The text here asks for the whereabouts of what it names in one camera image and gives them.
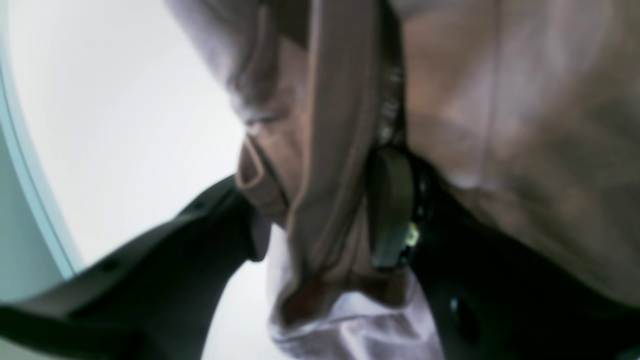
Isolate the mauve t-shirt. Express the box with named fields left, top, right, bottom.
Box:
left=167, top=0, right=639, bottom=360

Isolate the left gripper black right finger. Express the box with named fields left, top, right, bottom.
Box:
left=369, top=146, right=640, bottom=360

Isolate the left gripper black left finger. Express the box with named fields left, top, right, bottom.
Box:
left=0, top=176, right=259, bottom=360

